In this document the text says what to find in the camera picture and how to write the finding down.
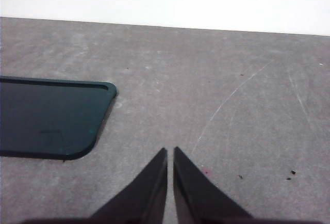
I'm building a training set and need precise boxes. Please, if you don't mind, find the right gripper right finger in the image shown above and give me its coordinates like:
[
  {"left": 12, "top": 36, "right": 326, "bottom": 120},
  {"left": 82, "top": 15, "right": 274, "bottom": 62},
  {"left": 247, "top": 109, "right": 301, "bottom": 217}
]
[{"left": 173, "top": 146, "right": 256, "bottom": 224}]

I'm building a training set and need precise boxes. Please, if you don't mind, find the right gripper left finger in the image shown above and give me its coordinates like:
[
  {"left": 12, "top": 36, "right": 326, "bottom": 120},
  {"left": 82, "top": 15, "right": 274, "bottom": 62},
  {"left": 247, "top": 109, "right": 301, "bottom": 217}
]
[{"left": 87, "top": 147, "right": 169, "bottom": 224}]

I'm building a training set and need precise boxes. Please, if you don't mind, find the dark rectangular tray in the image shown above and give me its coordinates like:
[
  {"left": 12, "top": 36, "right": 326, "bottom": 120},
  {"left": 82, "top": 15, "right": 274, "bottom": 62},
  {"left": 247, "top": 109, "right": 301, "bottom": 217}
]
[{"left": 0, "top": 76, "right": 118, "bottom": 161}]

